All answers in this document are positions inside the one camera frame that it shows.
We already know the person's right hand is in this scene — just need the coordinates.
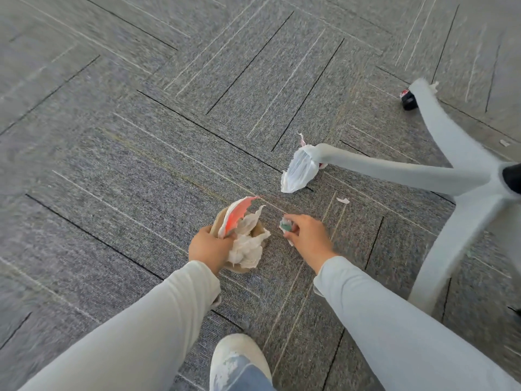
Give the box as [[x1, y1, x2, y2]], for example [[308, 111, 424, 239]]
[[283, 214, 338, 274]]

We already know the person's left hand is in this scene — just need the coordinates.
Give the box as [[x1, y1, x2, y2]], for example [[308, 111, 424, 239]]
[[188, 226, 237, 275]]

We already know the white tissue paper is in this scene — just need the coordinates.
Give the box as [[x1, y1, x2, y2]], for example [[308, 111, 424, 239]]
[[227, 205, 272, 269]]

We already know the red and white wrapper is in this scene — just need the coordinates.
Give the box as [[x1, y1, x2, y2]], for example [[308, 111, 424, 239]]
[[218, 195, 261, 239]]

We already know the person's right forearm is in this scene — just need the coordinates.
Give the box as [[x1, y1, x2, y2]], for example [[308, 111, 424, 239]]
[[313, 256, 521, 391]]

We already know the person's left forearm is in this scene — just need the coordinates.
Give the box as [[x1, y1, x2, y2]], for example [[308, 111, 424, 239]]
[[16, 260, 221, 391]]

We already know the white plastic wrapper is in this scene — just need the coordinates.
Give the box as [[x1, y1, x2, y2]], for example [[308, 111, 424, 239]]
[[280, 133, 326, 194]]

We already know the person's white shoe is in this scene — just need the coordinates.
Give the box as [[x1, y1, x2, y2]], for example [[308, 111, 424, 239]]
[[209, 333, 272, 391]]

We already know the person's blue jeans leg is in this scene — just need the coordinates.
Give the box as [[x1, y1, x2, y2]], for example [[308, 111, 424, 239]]
[[227, 354, 275, 391]]

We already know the white office chair base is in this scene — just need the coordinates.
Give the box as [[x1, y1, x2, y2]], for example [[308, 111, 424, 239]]
[[303, 78, 521, 315]]

